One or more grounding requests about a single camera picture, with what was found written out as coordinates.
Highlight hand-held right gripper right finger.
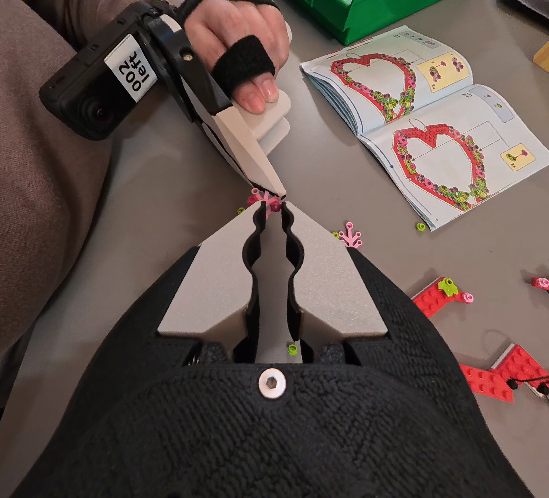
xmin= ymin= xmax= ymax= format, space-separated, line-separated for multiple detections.
xmin=281 ymin=201 xmax=389 ymax=363

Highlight lego instruction booklet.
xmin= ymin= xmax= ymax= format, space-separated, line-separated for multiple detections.
xmin=299 ymin=26 xmax=549 ymax=232

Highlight pink lego flower stem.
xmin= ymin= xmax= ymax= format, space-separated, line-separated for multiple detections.
xmin=246 ymin=187 xmax=284 ymax=221

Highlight light pink lego stem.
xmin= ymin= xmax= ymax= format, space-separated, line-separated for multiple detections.
xmin=337 ymin=221 xmax=364 ymax=249

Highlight red lego section with lime leaf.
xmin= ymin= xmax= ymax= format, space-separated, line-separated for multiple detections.
xmin=411 ymin=276 xmax=474 ymax=319

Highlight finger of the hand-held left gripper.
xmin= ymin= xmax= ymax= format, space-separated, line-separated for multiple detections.
xmin=212 ymin=104 xmax=288 ymax=200
xmin=199 ymin=120 xmax=260 ymax=189

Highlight person's torso in brown sweater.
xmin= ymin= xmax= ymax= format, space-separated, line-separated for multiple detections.
xmin=0 ymin=0 xmax=113 ymax=355

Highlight person's left hand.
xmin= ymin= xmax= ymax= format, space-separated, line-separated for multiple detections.
xmin=184 ymin=0 xmax=291 ymax=116

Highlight red lego section with black string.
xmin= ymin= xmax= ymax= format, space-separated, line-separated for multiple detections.
xmin=459 ymin=343 xmax=549 ymax=404

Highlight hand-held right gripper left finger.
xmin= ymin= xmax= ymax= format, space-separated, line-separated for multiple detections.
xmin=157 ymin=200 xmax=266 ymax=363

